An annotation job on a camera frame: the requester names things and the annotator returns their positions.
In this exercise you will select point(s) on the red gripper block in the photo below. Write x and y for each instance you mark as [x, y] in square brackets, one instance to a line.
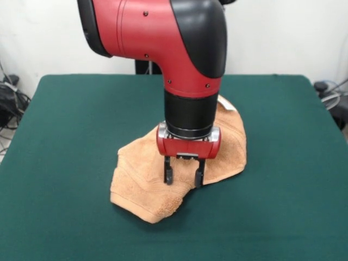
[187, 148]

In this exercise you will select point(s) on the tan terry towel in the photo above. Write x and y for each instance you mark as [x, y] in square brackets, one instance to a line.
[141, 190]

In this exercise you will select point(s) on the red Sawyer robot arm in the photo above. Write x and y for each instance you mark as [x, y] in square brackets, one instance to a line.
[163, 40]

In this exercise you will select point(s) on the dark green table cloth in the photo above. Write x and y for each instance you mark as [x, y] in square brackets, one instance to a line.
[54, 136]

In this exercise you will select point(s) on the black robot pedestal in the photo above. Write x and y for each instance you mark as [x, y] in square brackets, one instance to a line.
[146, 66]

